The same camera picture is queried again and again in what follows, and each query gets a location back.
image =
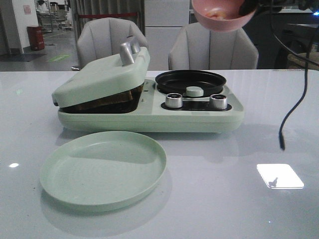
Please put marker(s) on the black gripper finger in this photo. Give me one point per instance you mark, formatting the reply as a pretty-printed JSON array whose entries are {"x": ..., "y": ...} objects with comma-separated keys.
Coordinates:
[{"x": 249, "y": 6}]

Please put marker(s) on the shrimp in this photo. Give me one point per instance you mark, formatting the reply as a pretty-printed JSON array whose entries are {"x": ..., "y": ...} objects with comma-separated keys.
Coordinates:
[{"x": 216, "y": 13}]

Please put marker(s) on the pink bowl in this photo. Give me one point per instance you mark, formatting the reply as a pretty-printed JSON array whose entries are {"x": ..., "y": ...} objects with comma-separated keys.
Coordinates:
[{"x": 233, "y": 20}]

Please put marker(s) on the bread slice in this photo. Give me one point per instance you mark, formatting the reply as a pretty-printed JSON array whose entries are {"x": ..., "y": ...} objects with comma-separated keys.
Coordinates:
[{"x": 105, "y": 101}]

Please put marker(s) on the green breakfast maker lid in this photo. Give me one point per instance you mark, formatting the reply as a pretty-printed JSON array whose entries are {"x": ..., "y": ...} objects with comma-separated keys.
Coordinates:
[{"x": 106, "y": 76}]

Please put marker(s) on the dark kitchen counter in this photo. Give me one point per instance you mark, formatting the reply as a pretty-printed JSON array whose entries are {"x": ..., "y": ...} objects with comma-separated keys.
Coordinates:
[{"x": 295, "y": 30}]

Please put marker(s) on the right beige chair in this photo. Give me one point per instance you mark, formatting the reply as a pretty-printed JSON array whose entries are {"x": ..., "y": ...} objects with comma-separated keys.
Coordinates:
[{"x": 198, "y": 48}]

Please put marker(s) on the beige chair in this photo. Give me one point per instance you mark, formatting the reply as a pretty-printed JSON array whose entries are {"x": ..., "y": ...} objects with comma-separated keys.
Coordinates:
[
  {"x": 102, "y": 38},
  {"x": 198, "y": 48}
]

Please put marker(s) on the white refrigerator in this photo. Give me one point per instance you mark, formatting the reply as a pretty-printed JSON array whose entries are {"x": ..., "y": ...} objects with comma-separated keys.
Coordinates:
[{"x": 163, "y": 21}]

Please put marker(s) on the right silver knob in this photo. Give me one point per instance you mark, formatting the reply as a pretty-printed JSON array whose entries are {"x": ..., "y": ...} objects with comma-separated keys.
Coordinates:
[{"x": 218, "y": 102}]

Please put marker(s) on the silver knob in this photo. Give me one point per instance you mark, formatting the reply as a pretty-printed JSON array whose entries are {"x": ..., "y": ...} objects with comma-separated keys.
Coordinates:
[
  {"x": 218, "y": 102},
  {"x": 173, "y": 101}
]

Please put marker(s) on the black round frying pan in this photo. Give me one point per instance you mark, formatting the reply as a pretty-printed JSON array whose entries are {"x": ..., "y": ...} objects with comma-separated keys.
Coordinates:
[{"x": 177, "y": 81}]

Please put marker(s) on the left silver knob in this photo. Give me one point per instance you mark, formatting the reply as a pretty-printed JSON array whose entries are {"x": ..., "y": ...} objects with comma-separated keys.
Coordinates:
[{"x": 173, "y": 101}]

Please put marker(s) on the red barrier belt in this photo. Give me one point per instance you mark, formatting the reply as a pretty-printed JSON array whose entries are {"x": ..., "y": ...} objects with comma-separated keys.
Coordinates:
[{"x": 107, "y": 16}]

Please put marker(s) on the left beige chair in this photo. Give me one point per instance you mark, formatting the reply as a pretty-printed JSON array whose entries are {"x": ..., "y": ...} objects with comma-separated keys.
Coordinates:
[{"x": 102, "y": 38}]

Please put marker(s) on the red bin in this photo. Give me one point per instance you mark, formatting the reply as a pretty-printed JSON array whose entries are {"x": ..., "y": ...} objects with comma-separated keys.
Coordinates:
[{"x": 35, "y": 37}]

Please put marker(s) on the light green plate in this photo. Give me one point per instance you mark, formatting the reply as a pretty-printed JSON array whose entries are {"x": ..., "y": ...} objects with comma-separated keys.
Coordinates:
[{"x": 103, "y": 171}]

